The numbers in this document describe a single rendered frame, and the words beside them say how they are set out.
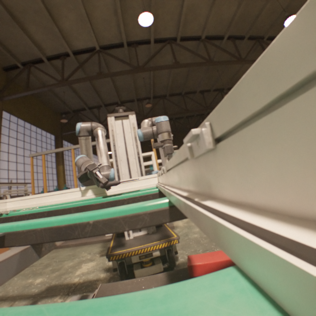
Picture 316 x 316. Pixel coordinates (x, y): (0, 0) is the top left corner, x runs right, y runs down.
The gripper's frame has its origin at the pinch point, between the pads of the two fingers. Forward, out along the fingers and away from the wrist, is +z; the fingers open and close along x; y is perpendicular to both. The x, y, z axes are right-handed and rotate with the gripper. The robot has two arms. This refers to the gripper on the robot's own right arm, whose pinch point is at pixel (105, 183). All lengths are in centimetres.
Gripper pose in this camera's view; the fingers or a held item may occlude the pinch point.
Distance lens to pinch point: 82.3
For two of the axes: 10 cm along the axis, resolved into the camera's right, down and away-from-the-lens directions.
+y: 6.7, -4.6, 5.8
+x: 0.9, 8.3, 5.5
